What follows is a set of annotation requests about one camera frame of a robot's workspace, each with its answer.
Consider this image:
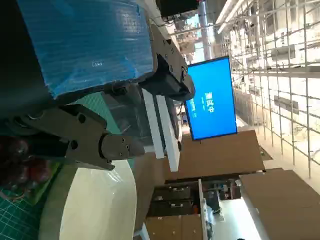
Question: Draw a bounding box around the green cutting mat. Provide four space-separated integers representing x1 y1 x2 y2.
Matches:
0 91 118 240

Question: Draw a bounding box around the blue lit display screen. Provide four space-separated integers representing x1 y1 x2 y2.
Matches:
184 55 239 141

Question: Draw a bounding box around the black monitor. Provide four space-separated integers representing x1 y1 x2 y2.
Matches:
155 0 201 19

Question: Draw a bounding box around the cream oval plate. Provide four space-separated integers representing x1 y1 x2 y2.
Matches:
37 159 139 240

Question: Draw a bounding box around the red toy grape bunch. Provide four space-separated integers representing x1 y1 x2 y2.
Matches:
0 137 54 194

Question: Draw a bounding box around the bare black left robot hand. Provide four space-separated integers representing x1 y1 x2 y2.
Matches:
0 0 196 171

